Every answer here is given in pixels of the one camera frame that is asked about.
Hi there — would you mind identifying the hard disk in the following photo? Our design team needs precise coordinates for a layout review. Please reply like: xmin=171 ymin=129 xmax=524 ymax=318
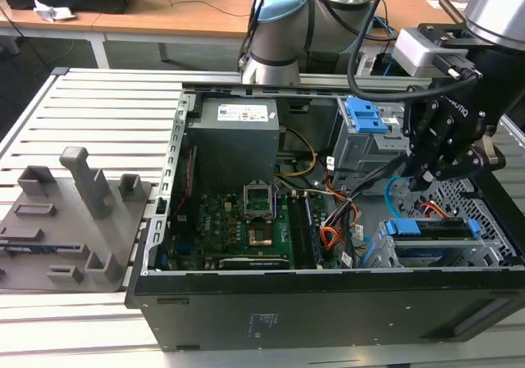
xmin=383 ymin=216 xmax=481 ymax=263

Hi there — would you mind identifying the blue plastic cage latch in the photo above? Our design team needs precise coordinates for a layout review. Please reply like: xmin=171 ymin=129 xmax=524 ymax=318
xmin=345 ymin=95 xmax=389 ymax=134

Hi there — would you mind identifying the green motherboard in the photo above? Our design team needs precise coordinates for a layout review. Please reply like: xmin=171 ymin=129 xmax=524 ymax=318
xmin=170 ymin=187 xmax=354 ymax=270

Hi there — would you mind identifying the metal disk bay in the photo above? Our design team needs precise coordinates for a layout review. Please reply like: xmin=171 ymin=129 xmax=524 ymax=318
xmin=360 ymin=216 xmax=518 ymax=269

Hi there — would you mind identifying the red orange disk wire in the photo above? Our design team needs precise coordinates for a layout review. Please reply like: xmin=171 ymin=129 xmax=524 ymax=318
xmin=419 ymin=201 xmax=467 ymax=224

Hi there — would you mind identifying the metal CPU socket cover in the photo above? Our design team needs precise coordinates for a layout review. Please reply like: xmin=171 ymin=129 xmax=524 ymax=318
xmin=244 ymin=183 xmax=275 ymax=222

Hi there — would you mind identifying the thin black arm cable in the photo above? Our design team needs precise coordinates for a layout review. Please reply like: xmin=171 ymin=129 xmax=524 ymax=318
xmin=237 ymin=0 xmax=274 ymax=72

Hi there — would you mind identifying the black graphics card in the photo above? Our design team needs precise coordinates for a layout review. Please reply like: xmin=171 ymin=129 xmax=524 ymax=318
xmin=218 ymin=255 xmax=290 ymax=270

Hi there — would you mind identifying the black sleeved cable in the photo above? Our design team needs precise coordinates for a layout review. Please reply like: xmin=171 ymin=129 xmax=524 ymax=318
xmin=323 ymin=154 xmax=412 ymax=229

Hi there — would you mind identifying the CPU socket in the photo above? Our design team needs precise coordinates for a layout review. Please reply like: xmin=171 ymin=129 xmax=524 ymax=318
xmin=247 ymin=225 xmax=274 ymax=248

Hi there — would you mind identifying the grey plastic parts rack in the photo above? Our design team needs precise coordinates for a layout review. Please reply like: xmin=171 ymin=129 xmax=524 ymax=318
xmin=0 ymin=146 xmax=153 ymax=293

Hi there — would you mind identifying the orange wire bundle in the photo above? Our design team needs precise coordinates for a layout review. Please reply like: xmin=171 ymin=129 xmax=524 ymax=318
xmin=321 ymin=223 xmax=346 ymax=251

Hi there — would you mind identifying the light blue disk wire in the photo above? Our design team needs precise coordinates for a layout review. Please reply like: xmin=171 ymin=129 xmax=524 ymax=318
xmin=384 ymin=175 xmax=414 ymax=222

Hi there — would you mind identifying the white paper sheet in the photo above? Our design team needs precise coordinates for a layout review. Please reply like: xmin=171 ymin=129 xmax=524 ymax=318
xmin=426 ymin=0 xmax=468 ymax=11

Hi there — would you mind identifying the grey power supply unit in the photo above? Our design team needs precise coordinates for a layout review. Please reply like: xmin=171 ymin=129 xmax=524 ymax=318
xmin=182 ymin=97 xmax=282 ymax=180

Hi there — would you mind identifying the RAM stick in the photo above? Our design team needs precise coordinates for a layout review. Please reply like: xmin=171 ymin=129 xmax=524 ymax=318
xmin=303 ymin=193 xmax=323 ymax=267

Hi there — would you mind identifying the yellow wire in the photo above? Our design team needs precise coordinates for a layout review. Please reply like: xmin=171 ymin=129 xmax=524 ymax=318
xmin=273 ymin=127 xmax=318 ymax=178

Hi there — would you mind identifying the crumpled white paper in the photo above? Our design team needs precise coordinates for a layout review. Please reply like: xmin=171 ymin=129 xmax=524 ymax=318
xmin=33 ymin=0 xmax=77 ymax=23

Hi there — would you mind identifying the black open PC case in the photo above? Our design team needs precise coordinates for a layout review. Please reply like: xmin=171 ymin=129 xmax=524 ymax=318
xmin=125 ymin=81 xmax=525 ymax=352

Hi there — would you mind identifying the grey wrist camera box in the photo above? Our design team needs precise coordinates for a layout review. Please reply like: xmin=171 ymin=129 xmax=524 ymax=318
xmin=393 ymin=22 xmax=483 ymax=80

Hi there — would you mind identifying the long wooden desk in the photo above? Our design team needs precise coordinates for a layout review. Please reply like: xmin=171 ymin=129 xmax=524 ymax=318
xmin=0 ymin=0 xmax=477 ymax=70

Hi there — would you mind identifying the white power strip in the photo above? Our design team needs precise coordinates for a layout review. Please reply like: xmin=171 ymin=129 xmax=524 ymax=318
xmin=355 ymin=52 xmax=377 ymax=76

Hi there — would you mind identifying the blue cable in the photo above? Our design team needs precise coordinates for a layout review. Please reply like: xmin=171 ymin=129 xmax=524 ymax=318
xmin=373 ymin=14 xmax=402 ymax=77

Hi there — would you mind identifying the metal drive cage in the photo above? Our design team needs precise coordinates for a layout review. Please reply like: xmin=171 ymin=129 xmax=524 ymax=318
xmin=330 ymin=95 xmax=412 ymax=189

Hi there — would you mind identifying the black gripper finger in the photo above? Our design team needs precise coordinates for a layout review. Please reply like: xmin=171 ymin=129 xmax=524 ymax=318
xmin=402 ymin=95 xmax=456 ymax=193
xmin=430 ymin=136 xmax=508 ymax=181

